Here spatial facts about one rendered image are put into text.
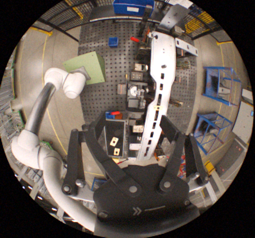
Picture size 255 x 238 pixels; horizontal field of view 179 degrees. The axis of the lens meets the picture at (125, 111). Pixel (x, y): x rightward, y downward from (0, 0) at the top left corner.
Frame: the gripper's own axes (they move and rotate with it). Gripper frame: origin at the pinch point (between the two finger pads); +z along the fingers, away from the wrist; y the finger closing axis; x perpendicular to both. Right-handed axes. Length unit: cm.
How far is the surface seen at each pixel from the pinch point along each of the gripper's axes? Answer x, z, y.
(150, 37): 33.9, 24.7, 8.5
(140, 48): 33, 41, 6
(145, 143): -50, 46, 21
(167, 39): 51, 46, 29
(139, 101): -2.6, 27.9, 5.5
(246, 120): -23, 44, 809
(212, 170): -412, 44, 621
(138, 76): 11.6, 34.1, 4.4
